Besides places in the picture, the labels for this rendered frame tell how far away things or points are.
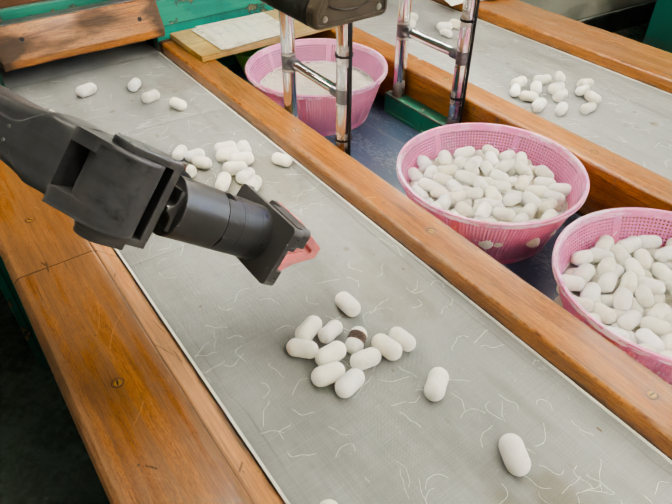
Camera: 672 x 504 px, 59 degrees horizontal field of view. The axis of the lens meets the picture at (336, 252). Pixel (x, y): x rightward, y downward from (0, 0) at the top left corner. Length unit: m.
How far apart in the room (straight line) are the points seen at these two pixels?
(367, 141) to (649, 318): 0.59
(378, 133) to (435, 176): 0.27
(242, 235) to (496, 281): 0.30
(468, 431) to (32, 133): 0.45
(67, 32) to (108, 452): 0.85
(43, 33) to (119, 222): 0.77
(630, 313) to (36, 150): 0.61
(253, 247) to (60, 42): 0.74
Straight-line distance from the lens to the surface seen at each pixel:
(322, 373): 0.59
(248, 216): 0.57
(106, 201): 0.50
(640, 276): 0.81
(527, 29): 1.44
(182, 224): 0.53
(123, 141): 0.50
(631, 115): 1.17
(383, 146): 1.10
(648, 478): 0.62
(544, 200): 0.90
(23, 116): 0.54
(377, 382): 0.61
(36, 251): 0.80
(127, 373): 0.62
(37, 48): 1.23
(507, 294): 0.69
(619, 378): 0.64
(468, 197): 0.87
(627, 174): 0.94
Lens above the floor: 1.23
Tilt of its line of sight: 40 degrees down
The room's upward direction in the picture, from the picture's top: straight up
